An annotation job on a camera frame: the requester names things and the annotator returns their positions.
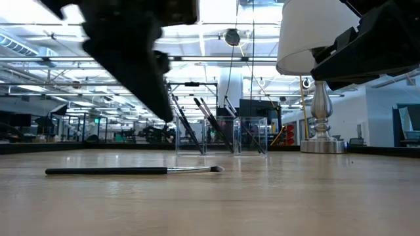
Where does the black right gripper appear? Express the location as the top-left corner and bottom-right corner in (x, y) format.
(310, 0), (420, 92)

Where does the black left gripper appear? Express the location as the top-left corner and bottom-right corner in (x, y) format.
(39, 0), (200, 123)

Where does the black angled makeup brush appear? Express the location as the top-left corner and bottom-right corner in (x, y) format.
(171, 94), (204, 155)

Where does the black spoolie brush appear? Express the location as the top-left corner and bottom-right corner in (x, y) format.
(199, 97), (232, 153)

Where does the thin black eyeliner brush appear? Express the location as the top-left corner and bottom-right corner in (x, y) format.
(45, 165), (226, 176)

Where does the clear acrylic organizer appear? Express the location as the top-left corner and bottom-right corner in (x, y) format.
(175, 116), (268, 157)

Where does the white shade table lamp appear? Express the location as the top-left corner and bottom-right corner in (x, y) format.
(275, 0), (362, 155)

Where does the red storage bin stack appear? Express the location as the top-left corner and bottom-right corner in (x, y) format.
(283, 123), (296, 146)

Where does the black tall cabinet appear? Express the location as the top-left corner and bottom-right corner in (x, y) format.
(238, 98), (280, 145)

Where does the black aluminium table frame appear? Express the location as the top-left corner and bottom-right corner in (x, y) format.
(0, 141), (420, 159)

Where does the yellow ceiling drop cable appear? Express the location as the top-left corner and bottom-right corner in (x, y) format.
(298, 75), (311, 140)

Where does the black hanging ceiling cable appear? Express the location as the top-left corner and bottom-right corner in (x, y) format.
(249, 0), (256, 101)

